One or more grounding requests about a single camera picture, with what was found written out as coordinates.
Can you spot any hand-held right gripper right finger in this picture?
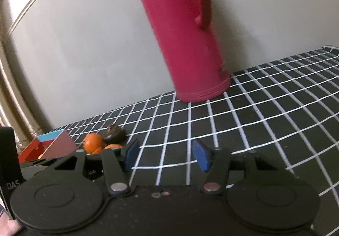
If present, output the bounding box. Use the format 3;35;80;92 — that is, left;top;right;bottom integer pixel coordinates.
193;140;288;194

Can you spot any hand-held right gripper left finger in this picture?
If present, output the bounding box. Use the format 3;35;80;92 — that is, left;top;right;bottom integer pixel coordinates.
53;139;140;197

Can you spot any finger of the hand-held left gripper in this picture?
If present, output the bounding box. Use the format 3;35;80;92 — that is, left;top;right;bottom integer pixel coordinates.
20;158;64;179

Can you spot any colourful cardboard box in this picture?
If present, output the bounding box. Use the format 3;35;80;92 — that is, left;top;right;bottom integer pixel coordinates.
18;130;78;163

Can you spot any person's left hand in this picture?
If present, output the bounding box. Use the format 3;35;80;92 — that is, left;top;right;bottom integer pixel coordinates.
0;215;25;236

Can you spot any black checked tablecloth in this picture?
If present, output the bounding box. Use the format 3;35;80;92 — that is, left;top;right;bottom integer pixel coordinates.
50;45;339;236

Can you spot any red thermos jug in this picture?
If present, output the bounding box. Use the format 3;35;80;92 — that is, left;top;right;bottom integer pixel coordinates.
132;0;231;102

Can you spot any silver embossed frame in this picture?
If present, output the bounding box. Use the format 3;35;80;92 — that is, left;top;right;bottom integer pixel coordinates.
0;0;78;146

